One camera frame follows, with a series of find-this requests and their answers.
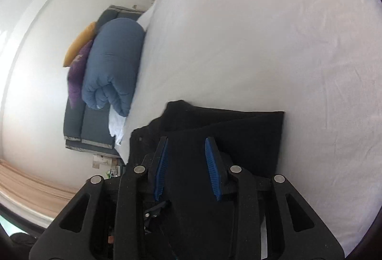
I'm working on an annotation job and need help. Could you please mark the black jeans pants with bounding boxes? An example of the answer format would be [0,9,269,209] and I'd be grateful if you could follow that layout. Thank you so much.
[129,100,284,259]

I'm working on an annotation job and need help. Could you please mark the white towel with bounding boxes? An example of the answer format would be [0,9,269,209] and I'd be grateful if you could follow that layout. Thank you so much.
[109,106,126,146]

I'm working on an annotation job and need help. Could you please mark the rolled blue duvet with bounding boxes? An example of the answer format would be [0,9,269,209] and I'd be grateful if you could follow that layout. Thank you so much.
[82,17,145,117]

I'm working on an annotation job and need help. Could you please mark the purple pillow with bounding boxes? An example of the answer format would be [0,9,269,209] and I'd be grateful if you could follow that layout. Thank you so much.
[67,39,93,108]

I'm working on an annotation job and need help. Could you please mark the mustard yellow pillow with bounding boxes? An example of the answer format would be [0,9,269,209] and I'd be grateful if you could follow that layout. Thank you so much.
[63,21,96,67]

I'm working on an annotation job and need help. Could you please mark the white bed with sheet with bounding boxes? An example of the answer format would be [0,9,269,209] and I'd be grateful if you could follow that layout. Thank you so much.
[119,0,381,255]

